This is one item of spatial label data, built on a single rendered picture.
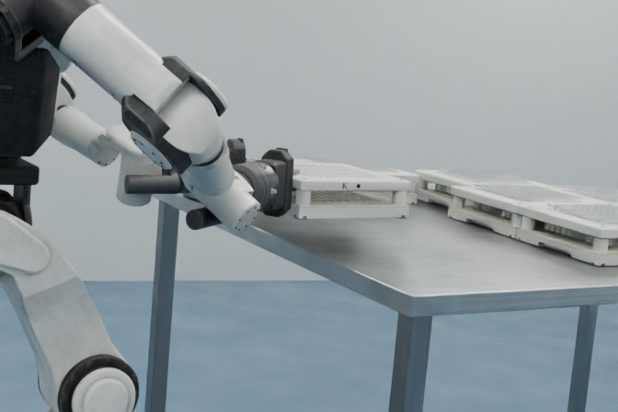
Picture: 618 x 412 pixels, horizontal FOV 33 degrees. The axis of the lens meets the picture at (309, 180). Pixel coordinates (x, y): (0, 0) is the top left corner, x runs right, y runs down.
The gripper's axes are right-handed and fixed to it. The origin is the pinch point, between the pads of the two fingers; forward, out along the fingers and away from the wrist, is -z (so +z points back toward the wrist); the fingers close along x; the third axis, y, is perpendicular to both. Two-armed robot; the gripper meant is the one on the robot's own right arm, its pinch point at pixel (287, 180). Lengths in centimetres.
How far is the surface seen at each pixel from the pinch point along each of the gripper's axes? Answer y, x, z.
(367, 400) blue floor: -47, 100, -161
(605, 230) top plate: 53, 5, -26
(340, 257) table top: 14.8, 11.0, 6.4
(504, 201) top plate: 29, 5, -43
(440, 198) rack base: 6, 10, -68
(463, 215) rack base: 18, 10, -50
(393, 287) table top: 30.6, 10.9, 20.5
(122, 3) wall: -216, -34, -234
